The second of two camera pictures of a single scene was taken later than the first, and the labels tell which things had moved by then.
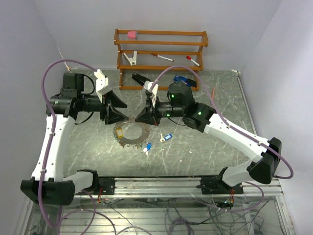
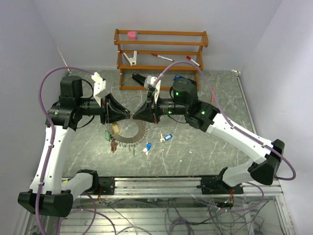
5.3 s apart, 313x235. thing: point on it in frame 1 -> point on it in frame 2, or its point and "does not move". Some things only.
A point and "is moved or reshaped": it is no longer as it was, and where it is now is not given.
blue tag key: (147, 149) does not move
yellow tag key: (119, 132) -> (116, 128)
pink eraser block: (131, 35) does not move
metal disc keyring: (128, 133) is moved or reshaped
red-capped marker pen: (172, 60) does not move
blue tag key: (166, 137) does not move
